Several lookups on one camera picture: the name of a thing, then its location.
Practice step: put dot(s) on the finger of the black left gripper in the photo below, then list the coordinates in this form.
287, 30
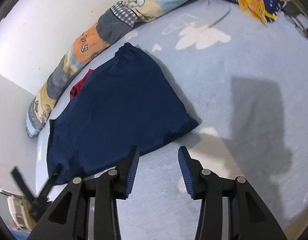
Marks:
19, 181
42, 197

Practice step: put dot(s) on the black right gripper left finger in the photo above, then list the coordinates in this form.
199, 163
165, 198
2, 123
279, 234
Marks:
85, 204

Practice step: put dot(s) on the navy blue work jacket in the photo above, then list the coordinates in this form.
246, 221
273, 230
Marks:
125, 102

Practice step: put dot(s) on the patchwork long pillow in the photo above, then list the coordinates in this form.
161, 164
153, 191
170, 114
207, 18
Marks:
116, 22

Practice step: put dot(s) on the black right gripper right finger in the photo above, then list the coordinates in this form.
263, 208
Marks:
230, 208

